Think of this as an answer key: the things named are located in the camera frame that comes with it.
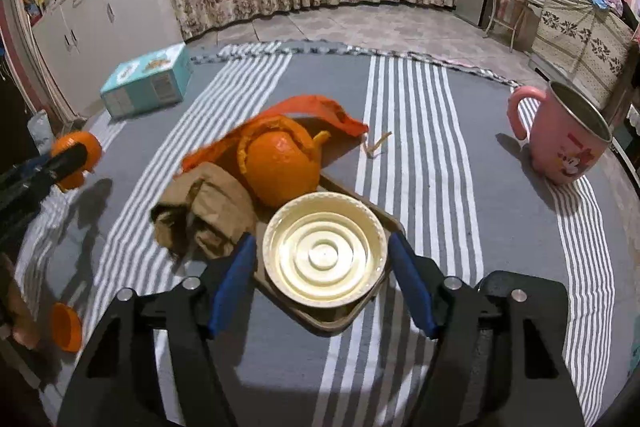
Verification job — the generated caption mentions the white low cabinet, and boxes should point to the white low cabinet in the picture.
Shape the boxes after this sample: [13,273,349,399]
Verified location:
[30,0,186,118]

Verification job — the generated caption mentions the person's left hand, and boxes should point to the person's left hand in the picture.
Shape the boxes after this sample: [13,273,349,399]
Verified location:
[0,252,44,351]

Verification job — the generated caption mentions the brown paper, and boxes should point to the brown paper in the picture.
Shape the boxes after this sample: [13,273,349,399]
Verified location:
[149,161,259,261]

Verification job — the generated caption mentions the patterned cloth covered appliance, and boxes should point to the patterned cloth covered appliance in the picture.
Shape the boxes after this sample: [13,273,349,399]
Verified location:
[529,0,636,108]

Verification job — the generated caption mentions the small tan scrap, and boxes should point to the small tan scrap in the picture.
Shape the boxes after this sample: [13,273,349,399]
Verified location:
[362,131,394,158]

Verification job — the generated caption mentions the cream round plastic lid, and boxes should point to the cream round plastic lid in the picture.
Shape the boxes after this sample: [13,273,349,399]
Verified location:
[262,193,389,311]

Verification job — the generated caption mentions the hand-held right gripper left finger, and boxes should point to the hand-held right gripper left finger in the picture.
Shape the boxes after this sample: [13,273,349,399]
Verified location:
[57,233,257,427]

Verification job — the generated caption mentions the peeled orange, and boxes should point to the peeled orange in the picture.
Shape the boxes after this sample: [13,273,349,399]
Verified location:
[237,115,332,208]

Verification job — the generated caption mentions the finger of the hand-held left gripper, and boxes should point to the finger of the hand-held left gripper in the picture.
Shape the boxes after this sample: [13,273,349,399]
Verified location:
[0,142,91,218]
[0,189,58,253]

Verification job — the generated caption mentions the orange plastic bag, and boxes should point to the orange plastic bag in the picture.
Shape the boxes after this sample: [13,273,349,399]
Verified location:
[180,94,370,173]

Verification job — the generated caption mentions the dark rectangular tray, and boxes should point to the dark rectangular tray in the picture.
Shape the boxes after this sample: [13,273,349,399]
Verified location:
[252,172,406,335]

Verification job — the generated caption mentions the grey striped tablecloth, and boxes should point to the grey striped tablecloth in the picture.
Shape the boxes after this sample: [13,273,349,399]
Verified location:
[10,41,617,427]

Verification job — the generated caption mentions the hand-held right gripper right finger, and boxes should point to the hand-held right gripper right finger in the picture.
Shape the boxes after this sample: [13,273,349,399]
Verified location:
[387,233,586,427]

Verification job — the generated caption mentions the teal tissue box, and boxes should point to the teal tissue box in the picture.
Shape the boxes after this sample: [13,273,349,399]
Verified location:
[99,42,194,119]

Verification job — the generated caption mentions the pink metal cup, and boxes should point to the pink metal cup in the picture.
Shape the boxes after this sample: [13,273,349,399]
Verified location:
[507,80,614,186]

